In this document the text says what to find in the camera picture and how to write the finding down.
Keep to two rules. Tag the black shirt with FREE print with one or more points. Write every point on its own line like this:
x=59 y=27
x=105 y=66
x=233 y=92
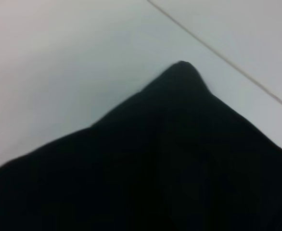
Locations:
x=155 y=168

